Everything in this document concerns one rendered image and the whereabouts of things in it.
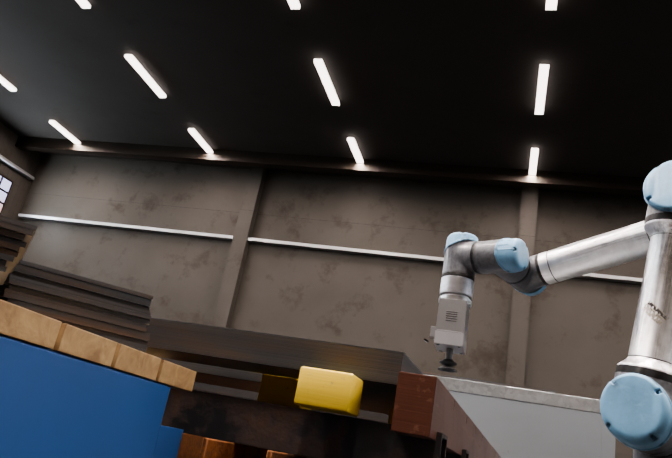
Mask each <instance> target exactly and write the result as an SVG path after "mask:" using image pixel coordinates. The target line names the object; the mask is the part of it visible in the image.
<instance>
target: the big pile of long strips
mask: <svg viewBox="0 0 672 458"><path fill-rule="evenodd" d="M36 229H37V226H35V225H32V224H29V223H25V222H22V221H19V220H15V219H12V218H8V217H5V216H2V215H0V299H2V300H4V301H7V302H10V303H12V304H15V305H18V306H20V307H23V308H26V309H29V310H31V311H34V312H37V313H39V314H42V315H45V316H47V317H50V318H53V319H56V320H58V321H61V322H62V323H66V324H69V325H72V326H74V327H77V328H80V329H83V330H85V331H88V332H91V333H93V334H96V335H99V336H101V337H104V338H107V339H110V340H112V341H115V342H118V343H119V344H123V345H126V346H128V347H131V348H134V349H136V350H139V351H142V352H146V350H147V347H148V346H147V342H149V340H150V338H149V336H150V333H146V331H147V328H146V327H147V325H150V318H151V316H150V314H151V311H149V310H150V308H149V307H150V304H151V300H152V299H153V296H152V295H148V294H144V293H141V292H137V291H133V290H130V289H126V288H122V287H119V286H115V285H112V284H108V283H104V282H101V281H97V280H93V279H90V278H86V277H82V276H79V275H75V274H72V273H68V272H64V271H61V270H57V269H53V268H50V267H46V266H42V265H39V264H35V263H32V262H28V261H24V260H22V258H23V256H24V254H25V252H26V250H27V248H28V246H29V244H30V242H31V240H32V238H33V236H34V234H35V232H36Z"/></svg>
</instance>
